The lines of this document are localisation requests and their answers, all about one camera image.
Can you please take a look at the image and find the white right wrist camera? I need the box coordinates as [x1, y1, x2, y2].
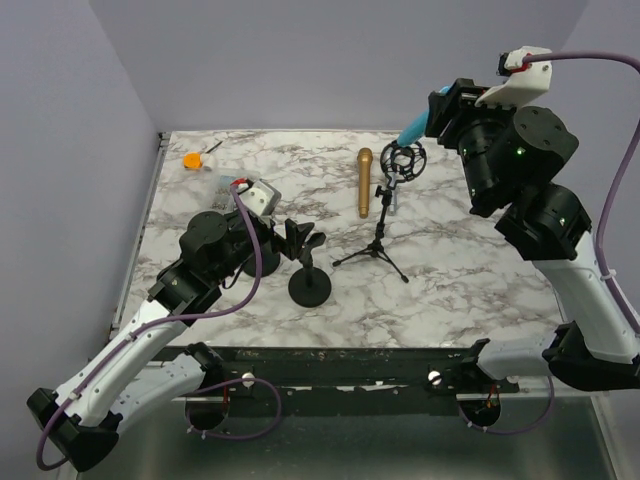
[475, 46, 552, 109]

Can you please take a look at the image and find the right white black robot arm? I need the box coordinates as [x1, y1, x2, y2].
[425, 78, 639, 392]

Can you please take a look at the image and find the orange round cap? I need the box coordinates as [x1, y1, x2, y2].
[183, 152, 203, 170]

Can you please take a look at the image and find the black stand holding gold microphone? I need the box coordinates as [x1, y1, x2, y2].
[241, 243, 280, 278]

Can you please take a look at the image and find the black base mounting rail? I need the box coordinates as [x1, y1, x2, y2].
[155, 342, 518, 417]

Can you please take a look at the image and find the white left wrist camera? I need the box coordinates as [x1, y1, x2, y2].
[232, 178, 282, 217]

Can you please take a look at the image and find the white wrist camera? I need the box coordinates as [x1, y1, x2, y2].
[475, 46, 552, 109]
[232, 178, 282, 217]

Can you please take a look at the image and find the black round-base microphone stand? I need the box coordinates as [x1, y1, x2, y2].
[288, 232, 332, 308]

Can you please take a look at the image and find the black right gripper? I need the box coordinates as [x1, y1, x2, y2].
[425, 76, 524, 209]

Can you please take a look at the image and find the blue foam-head microphone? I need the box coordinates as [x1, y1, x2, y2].
[396, 86, 450, 147]

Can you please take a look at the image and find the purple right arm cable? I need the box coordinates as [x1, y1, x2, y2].
[524, 49, 640, 435]

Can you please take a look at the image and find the gold microphone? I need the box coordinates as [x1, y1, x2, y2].
[357, 147, 373, 219]

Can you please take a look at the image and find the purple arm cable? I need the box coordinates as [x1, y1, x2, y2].
[35, 184, 264, 471]
[524, 49, 640, 435]

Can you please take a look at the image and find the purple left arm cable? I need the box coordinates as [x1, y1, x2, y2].
[35, 184, 264, 471]

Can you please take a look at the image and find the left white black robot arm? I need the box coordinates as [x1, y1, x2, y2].
[27, 206, 314, 472]

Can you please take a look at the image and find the silver mesh-head microphone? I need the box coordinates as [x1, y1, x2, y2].
[380, 141, 398, 215]

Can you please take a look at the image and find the black tripod shock-mount stand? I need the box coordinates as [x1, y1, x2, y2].
[332, 140, 429, 285]

